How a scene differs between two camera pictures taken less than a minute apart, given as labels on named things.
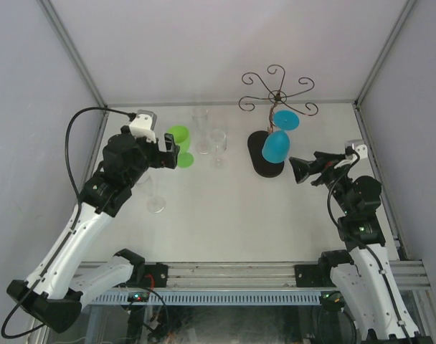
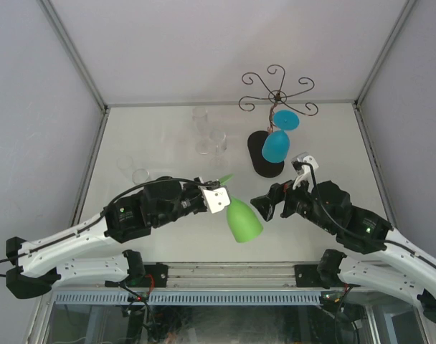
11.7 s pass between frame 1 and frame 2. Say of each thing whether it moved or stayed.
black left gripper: moved
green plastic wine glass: moved
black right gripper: moved
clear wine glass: stayed
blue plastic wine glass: stayed
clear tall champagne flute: stayed
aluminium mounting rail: stayed
